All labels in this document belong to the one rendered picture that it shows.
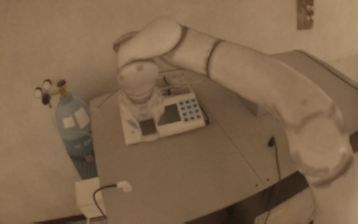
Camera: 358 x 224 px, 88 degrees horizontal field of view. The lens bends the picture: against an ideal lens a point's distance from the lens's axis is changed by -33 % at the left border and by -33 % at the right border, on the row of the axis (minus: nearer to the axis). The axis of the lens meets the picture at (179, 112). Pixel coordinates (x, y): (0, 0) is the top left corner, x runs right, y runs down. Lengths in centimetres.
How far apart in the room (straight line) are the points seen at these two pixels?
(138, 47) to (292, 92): 23
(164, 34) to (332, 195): 32
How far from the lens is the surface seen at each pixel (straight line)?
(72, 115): 127
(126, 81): 40
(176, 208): 61
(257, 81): 31
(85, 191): 98
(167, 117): 79
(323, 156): 29
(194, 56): 35
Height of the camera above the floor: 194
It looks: 34 degrees down
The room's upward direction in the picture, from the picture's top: 8 degrees counter-clockwise
